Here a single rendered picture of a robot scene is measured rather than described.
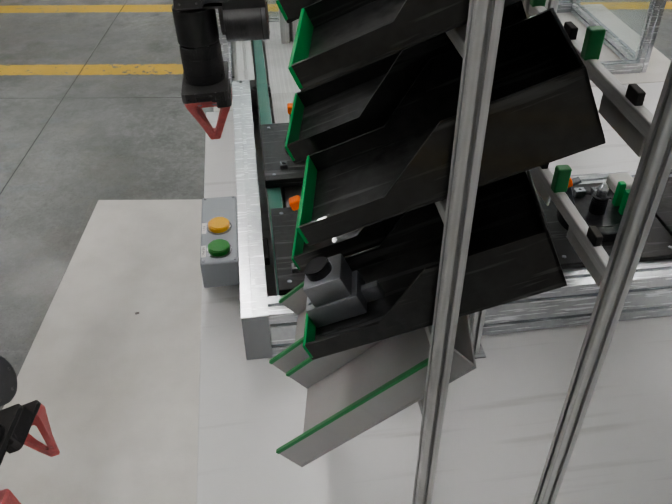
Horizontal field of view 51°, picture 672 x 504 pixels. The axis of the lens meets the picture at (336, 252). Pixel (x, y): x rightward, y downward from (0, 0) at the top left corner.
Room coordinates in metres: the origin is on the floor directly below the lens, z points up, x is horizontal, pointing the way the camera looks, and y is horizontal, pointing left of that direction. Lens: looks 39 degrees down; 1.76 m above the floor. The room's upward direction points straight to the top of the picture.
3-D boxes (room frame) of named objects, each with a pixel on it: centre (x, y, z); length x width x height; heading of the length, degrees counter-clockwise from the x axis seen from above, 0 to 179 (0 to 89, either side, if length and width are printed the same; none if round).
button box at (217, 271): (1.07, 0.22, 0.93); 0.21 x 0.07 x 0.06; 7
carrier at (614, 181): (1.07, -0.49, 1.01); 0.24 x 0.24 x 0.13; 7
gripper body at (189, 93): (0.93, 0.19, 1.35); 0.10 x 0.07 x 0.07; 7
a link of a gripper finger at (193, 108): (0.95, 0.18, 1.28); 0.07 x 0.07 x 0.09; 7
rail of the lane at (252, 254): (1.26, 0.18, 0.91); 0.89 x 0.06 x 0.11; 7
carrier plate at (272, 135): (1.35, 0.04, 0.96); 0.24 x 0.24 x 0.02; 7
